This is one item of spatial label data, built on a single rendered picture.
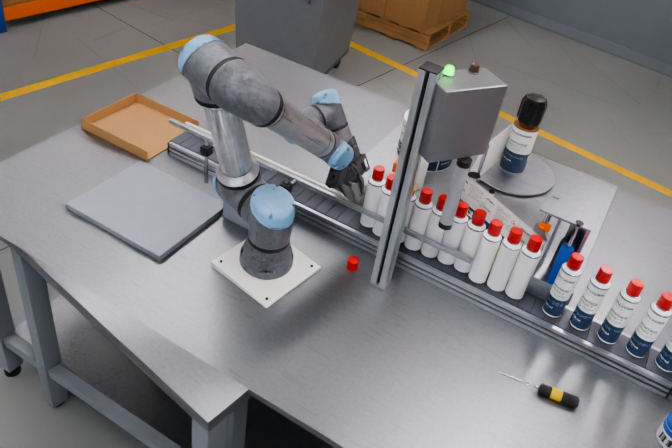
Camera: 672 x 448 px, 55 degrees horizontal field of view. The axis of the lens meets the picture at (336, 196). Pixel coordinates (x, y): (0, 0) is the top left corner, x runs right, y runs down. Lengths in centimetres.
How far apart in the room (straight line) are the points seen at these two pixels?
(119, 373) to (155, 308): 68
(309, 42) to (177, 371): 283
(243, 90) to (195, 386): 68
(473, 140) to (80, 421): 170
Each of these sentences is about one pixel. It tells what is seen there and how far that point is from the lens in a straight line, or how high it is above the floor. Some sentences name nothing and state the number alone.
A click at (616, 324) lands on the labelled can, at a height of 96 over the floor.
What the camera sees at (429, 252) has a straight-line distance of 188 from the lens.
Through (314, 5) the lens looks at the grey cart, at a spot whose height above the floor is 69.
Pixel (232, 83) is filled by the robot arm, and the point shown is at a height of 145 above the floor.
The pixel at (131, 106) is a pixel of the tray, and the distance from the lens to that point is 254.
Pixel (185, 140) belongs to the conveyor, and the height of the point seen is 88.
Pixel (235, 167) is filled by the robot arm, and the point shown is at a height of 113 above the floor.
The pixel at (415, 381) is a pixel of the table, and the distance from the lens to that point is 165.
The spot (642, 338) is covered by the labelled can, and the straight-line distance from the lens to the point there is 183.
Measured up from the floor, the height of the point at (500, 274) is 95.
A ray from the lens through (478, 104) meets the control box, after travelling 152.
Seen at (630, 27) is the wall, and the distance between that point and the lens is 622.
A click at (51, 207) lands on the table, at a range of 208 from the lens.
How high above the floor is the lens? 210
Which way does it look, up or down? 37 degrees down
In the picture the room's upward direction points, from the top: 9 degrees clockwise
